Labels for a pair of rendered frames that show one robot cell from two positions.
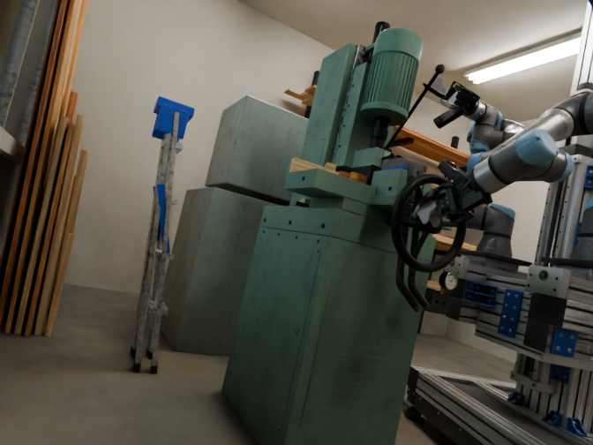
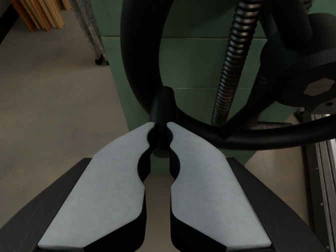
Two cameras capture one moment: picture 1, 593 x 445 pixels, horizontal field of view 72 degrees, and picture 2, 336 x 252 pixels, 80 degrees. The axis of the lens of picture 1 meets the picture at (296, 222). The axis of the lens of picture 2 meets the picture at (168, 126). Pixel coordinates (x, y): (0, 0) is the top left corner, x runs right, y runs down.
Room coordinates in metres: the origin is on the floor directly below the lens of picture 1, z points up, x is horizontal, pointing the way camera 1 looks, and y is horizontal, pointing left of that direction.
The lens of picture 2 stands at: (1.02, -0.34, 0.92)
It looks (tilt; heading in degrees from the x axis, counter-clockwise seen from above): 58 degrees down; 26
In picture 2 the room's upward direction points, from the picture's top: 1 degrees clockwise
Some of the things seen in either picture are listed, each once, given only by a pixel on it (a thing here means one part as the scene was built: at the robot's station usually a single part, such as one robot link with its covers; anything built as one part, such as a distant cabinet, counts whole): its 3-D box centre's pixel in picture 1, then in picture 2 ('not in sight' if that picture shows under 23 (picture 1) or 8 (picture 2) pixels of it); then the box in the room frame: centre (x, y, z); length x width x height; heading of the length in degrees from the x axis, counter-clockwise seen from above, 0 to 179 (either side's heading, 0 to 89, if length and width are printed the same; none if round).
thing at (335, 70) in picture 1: (337, 138); not in sight; (1.74, -0.09, 1.16); 0.22 x 0.22 x 0.72; 27
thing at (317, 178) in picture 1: (380, 202); not in sight; (1.38, -0.27, 0.87); 0.61 x 0.30 x 0.06; 117
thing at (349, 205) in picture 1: (371, 216); not in sight; (1.43, -0.26, 0.82); 0.40 x 0.21 x 0.04; 117
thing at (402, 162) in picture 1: (406, 168); not in sight; (1.31, -0.31, 0.99); 0.13 x 0.11 x 0.06; 117
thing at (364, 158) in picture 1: (370, 162); not in sight; (1.50, -0.22, 1.03); 0.14 x 0.07 x 0.09; 27
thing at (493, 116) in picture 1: (485, 116); not in sight; (1.59, -0.65, 1.34); 0.11 x 0.08 x 0.09; 117
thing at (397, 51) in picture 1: (391, 79); not in sight; (1.48, -0.23, 1.35); 0.18 x 0.18 x 0.31
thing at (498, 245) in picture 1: (495, 245); not in sight; (1.84, -0.91, 0.87); 0.15 x 0.15 x 0.10
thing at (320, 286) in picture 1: (317, 332); (193, 74); (1.59, -0.17, 0.36); 0.58 x 0.45 x 0.71; 27
